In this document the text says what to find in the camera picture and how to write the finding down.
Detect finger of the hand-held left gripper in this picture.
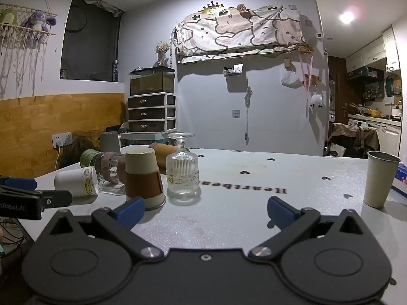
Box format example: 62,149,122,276
0,176,38,192
0,185,73,211

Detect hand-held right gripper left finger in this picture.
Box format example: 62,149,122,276
41,196,165,260

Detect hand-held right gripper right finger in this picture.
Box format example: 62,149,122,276
248,196,371,260

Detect ribbed stemmed glass cup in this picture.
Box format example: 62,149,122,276
166,132,202,197

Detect white paper cup yellow print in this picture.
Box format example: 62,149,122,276
54,165,99,198

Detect beige cup with brown sleeve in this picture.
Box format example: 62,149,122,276
124,147,167,210

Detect green cup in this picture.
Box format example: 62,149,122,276
79,149,103,169

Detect grey cup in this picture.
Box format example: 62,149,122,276
99,131,122,154

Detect tall beige cup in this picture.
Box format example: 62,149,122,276
363,150,401,209

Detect glass mug with pink sleeve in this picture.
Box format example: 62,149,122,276
95,152,128,195

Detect dark net pile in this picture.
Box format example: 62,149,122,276
60,135,103,167

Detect teal patterned box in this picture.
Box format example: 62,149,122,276
120,132,170,149

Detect chair with brown jacket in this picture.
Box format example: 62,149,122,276
327,122,381,159

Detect white drawer unit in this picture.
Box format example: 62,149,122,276
127,92,177,133

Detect white washing machine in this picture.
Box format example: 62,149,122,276
348,118,373,128

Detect blue tissue box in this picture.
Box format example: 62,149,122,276
392,161,407,198

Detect glass fish tank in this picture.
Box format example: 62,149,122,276
129,67,176,96

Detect white hanging bag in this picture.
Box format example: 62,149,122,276
280,69,303,88

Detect brown wooden door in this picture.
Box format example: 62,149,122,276
327,55,349,124

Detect macrame hanging shelf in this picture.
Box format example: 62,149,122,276
0,0,58,100

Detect dark window curtain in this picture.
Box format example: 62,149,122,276
60,0,123,82

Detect purple plush toy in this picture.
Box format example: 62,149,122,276
20,10,57,33

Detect dried flower bouquet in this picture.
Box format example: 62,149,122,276
155,41,171,68

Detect green plush toy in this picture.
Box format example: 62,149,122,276
0,8,18,26

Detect printed cartoon cloth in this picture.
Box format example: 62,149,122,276
173,5,308,64

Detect white kitchen cabinets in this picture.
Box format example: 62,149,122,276
345,27,401,74

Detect round ceiling light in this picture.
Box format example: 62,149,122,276
338,10,355,25

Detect white wall outlet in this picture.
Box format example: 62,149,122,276
51,131,73,148

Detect hanging grey cable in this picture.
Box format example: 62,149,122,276
243,86,254,144

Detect small clear wall shelf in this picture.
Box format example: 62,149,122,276
222,63,245,77

